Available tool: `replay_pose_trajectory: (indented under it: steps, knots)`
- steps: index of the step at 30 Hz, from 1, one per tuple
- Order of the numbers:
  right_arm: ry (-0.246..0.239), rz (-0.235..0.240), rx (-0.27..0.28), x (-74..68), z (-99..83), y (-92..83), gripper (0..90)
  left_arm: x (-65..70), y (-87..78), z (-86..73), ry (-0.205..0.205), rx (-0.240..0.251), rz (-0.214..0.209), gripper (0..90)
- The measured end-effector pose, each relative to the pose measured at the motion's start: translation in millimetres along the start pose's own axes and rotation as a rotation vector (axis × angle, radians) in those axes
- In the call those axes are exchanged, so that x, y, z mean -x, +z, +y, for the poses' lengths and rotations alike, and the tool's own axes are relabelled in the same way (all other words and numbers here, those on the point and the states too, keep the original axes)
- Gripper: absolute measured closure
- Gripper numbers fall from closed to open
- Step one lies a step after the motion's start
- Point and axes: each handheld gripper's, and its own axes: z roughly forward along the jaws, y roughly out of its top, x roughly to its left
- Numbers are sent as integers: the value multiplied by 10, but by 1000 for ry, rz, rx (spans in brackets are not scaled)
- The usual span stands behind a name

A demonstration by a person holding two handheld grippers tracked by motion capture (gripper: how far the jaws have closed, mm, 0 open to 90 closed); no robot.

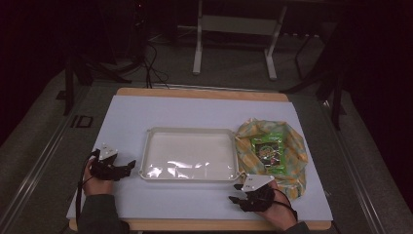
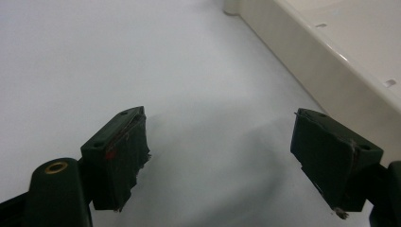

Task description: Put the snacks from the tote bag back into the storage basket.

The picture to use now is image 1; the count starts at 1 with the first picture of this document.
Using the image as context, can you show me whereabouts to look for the black floor cables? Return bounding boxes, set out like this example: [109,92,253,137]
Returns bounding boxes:
[139,41,170,90]

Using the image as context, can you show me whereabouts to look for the black metal stand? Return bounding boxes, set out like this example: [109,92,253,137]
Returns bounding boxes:
[56,53,133,117]
[280,30,348,132]

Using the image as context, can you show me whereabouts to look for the person's left hand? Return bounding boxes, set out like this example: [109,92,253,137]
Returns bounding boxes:
[82,155,115,197]

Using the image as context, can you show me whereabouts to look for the green snack packet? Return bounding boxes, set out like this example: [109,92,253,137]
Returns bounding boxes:
[249,135,288,176]

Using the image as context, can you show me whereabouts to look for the white table sheet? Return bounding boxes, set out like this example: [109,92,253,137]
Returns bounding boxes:
[65,94,334,223]

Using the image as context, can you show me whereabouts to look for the white metal stand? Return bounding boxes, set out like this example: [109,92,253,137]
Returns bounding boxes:
[191,0,289,82]

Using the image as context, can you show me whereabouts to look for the wooden table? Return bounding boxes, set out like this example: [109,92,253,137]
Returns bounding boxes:
[68,87,333,232]

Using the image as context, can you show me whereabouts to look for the person's right hand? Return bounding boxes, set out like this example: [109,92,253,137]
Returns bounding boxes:
[251,179,298,232]

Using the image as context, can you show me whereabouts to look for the white plastic tray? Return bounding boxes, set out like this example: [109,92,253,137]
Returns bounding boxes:
[138,126,244,182]

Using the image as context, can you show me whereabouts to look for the right hand-held gripper black cable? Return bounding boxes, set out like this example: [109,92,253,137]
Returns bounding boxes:
[272,187,299,222]

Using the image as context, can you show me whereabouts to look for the hand-held gripper black cable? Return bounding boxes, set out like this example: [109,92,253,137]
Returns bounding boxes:
[74,149,100,226]
[272,187,299,222]

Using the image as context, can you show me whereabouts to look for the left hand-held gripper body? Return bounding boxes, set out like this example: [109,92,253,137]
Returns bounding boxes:
[89,142,131,181]

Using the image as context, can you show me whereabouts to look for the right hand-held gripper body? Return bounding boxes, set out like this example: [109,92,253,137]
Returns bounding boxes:
[241,174,278,213]

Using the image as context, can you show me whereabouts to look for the thin black metal frame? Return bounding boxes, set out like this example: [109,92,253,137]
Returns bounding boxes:
[292,31,322,80]

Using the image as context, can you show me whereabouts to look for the yellow green cloth bag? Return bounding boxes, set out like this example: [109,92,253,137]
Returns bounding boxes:
[234,118,310,201]

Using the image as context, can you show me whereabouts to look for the left hand-held gripper black cable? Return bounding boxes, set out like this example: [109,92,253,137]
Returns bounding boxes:
[74,149,100,226]

